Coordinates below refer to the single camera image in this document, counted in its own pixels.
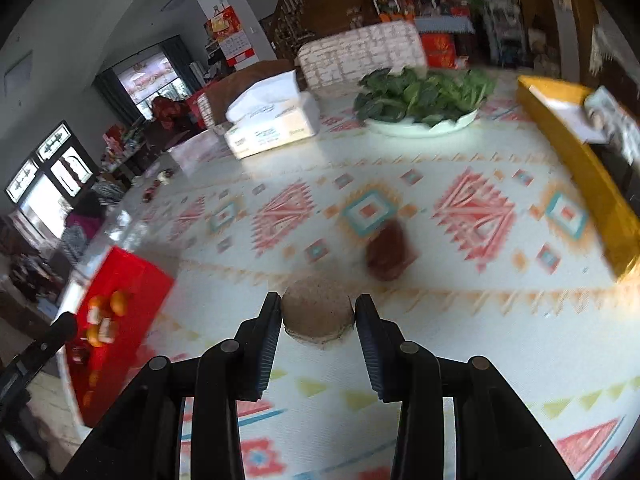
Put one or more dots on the orange mandarin fruit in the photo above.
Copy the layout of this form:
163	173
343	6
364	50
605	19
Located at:
95	336

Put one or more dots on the beige sugarcane chunk back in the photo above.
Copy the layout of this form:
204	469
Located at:
317	311

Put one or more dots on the orange mandarin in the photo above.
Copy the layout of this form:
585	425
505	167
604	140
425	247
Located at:
119	303
96	302

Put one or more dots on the red wall calendar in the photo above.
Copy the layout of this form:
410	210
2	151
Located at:
227	31

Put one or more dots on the grey glove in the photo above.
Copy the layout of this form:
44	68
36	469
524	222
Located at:
620	130

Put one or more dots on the red plastic tray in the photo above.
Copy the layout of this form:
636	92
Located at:
98	374

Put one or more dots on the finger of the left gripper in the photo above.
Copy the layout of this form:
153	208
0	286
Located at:
26	365

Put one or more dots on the patterned chair back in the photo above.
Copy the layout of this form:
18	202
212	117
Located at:
349	56

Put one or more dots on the red jujube date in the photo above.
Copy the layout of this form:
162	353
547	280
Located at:
389	253

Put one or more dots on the white tissue pack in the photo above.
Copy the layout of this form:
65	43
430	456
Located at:
271	113

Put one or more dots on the white plate of spinach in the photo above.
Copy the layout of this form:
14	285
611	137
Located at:
421	103

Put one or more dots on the beige sugarcane chunk front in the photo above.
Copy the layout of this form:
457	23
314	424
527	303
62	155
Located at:
94	315

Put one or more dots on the brown chair back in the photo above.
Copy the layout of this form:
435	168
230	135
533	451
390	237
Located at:
215	99

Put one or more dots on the yellow cardboard tray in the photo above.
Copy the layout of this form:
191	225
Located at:
616	223

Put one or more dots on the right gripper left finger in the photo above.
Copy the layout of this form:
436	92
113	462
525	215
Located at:
139	437

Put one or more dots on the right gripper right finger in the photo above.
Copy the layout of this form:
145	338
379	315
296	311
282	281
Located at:
495	435

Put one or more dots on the small items on table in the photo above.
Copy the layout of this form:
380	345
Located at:
162	178

